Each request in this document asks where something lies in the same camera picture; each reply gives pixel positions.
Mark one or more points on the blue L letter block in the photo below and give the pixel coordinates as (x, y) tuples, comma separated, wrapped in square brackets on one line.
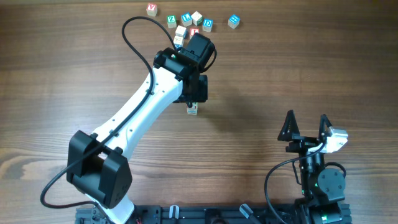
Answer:
[(186, 19)]

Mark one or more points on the red Y letter block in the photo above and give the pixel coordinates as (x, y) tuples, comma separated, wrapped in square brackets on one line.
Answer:
[(151, 9)]

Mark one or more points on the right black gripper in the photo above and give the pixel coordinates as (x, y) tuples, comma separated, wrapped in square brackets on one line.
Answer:
[(301, 144)]

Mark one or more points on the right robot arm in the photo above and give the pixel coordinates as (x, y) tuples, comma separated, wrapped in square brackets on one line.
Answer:
[(323, 183)]

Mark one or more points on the white block letter A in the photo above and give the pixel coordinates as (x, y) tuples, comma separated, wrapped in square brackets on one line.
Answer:
[(193, 110)]

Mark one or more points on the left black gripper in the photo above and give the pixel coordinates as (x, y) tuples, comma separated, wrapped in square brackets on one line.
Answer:
[(202, 96)]

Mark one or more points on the white block green side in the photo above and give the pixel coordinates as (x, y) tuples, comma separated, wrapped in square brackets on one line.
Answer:
[(197, 18)]

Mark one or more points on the white block blue X side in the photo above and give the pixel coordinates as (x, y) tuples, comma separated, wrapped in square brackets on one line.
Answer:
[(178, 42)]

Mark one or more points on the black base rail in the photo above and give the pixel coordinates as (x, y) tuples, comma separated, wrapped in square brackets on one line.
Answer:
[(290, 213)]

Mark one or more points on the red I letter block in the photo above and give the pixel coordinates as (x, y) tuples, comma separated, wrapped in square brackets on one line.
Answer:
[(193, 31)]

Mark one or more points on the blue D letter block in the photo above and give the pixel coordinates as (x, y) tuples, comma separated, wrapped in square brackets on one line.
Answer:
[(207, 25)]

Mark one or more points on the green Z letter block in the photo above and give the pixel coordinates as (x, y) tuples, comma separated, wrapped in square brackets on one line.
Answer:
[(171, 21)]

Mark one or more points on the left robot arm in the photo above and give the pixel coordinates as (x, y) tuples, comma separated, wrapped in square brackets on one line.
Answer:
[(99, 161)]

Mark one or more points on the blue block far right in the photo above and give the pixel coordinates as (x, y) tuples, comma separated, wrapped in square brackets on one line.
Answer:
[(233, 21)]

